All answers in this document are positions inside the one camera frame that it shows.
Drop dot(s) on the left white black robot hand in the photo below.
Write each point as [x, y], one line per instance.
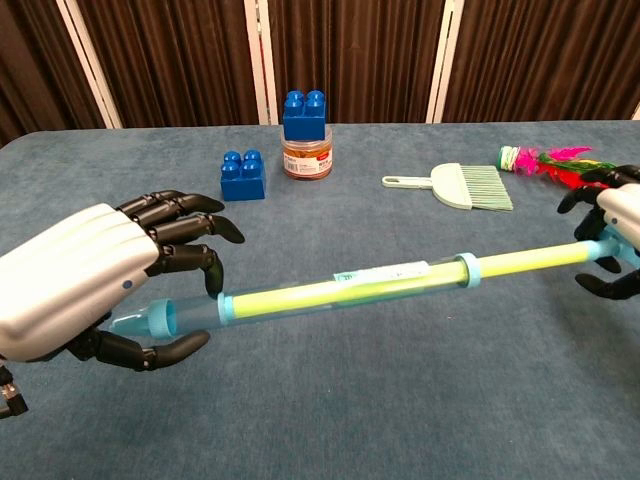
[75, 270]

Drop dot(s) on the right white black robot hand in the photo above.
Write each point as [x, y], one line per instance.
[622, 205]

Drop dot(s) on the clear blue syringe barrel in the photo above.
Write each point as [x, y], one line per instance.
[160, 320]

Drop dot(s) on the pink feather shuttlecock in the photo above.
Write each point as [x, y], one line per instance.
[530, 160]

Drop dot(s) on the brown curtain screen panel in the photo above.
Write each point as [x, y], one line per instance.
[30, 65]
[360, 55]
[550, 60]
[175, 60]

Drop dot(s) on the pale green hand brush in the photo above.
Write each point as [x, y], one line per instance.
[455, 187]

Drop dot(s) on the blue toy building block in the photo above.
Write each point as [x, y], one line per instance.
[305, 120]
[243, 182]

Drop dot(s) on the clear jar of rubber bands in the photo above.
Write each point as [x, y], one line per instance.
[306, 160]

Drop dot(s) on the blue-grey table mat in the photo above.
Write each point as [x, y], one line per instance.
[350, 390]

